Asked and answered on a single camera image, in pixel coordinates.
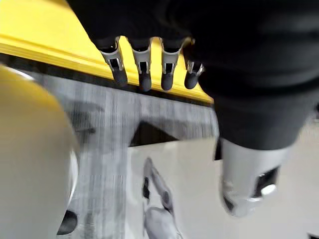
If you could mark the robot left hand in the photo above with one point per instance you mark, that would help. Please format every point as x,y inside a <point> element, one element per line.
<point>224,49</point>

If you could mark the yellow shelf board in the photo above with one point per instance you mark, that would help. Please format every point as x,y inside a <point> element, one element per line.
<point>49,37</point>

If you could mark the silver robot right leg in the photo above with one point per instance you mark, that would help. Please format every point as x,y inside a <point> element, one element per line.
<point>162,219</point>

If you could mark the silver robot leg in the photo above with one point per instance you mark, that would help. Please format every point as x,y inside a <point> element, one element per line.
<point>162,219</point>
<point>30,154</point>

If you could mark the silver robot left leg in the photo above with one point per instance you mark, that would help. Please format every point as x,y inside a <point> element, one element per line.
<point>30,154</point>

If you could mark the dark robot foot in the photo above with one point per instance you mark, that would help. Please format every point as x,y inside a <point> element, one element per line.
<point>67,222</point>

